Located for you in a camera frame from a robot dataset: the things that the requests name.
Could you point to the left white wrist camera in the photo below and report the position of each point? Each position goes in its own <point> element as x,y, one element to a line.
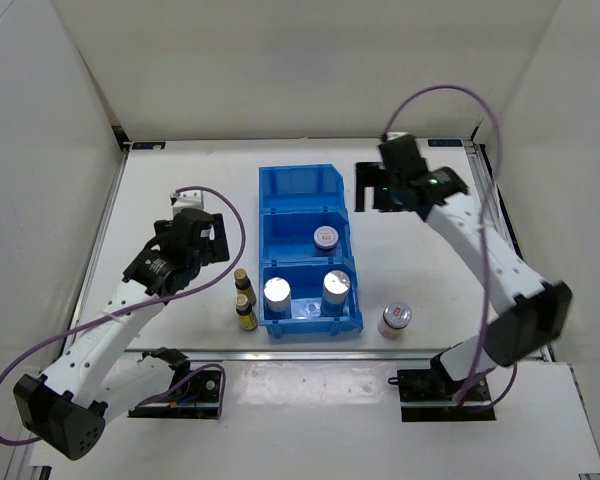
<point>188,204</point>

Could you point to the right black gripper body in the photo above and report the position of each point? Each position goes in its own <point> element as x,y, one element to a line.
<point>385,195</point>

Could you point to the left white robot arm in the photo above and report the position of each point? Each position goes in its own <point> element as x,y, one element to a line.
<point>68,405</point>

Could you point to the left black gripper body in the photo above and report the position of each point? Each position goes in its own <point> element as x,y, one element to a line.
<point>215,249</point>

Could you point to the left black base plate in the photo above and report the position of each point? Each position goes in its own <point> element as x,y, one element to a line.
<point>200,398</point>

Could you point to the red-logo lid jar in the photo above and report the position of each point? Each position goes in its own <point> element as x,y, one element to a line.
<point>394,320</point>
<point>325,240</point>

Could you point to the small amber bottle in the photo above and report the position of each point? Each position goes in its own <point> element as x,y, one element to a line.
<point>244,286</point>
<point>246,316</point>

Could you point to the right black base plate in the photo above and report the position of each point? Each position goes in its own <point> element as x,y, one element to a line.
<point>422,399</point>

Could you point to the silver-lid blue-label bottle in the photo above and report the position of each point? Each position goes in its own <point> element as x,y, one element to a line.
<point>277,296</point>
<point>335,290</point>

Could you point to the blue three-compartment plastic bin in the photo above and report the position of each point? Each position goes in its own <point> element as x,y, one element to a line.
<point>293,202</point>

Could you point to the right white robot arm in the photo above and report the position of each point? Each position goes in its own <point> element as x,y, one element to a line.
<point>522,311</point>

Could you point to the rear small amber bottle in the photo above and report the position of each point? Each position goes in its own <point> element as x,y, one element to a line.
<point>244,286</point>

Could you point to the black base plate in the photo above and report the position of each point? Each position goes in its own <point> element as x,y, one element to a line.
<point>200,398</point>
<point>422,399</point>

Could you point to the front small amber bottle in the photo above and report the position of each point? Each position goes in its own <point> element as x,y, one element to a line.
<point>246,316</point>

